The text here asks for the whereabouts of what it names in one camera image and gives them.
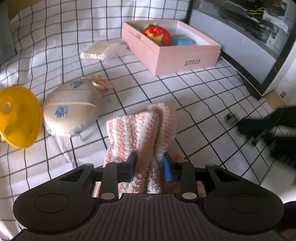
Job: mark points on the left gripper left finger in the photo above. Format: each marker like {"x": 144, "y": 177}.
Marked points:
{"x": 113, "y": 174}

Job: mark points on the blue face mask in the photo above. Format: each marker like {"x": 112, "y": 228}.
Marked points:
{"x": 181, "y": 40}

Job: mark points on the white checkered tablecloth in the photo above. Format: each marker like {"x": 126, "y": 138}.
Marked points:
{"x": 49, "y": 37}

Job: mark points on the cream folded cloth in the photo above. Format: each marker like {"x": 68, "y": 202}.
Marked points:
{"x": 103, "y": 50}

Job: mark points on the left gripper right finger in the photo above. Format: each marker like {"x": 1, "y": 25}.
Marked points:
{"x": 184, "y": 174}

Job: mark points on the beige round pouch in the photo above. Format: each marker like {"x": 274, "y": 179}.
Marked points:
{"x": 72, "y": 107}

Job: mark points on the pink ribbon bow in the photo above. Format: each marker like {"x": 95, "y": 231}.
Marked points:
{"x": 99, "y": 82}

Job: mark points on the yellow plastic toy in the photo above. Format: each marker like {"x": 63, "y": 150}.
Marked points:
{"x": 21, "y": 117}

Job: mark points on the pink cardboard box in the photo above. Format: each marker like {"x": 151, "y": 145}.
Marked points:
{"x": 163, "y": 60}

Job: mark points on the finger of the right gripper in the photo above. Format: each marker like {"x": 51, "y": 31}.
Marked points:
{"x": 233, "y": 120}

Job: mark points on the pink striped fluffy towel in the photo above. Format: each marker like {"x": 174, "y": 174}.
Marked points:
{"x": 148, "y": 134}

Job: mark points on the black framed display panel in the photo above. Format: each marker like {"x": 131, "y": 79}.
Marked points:
{"x": 257, "y": 38}

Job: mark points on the red strawberry plush toy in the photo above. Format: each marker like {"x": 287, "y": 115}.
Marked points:
{"x": 157, "y": 34}

